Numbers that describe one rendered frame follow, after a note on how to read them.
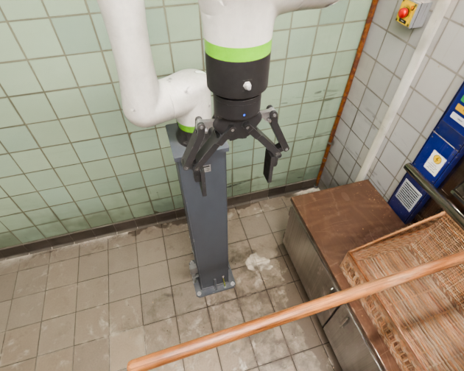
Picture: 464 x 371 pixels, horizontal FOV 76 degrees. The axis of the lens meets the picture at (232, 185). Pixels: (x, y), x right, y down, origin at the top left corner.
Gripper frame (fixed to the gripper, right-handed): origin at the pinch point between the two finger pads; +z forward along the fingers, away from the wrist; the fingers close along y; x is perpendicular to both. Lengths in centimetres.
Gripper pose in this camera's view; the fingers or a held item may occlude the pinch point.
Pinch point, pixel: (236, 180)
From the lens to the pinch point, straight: 59.7
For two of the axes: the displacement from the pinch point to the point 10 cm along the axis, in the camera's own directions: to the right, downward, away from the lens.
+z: 0.0, 6.9, 7.2
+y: -9.6, 2.0, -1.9
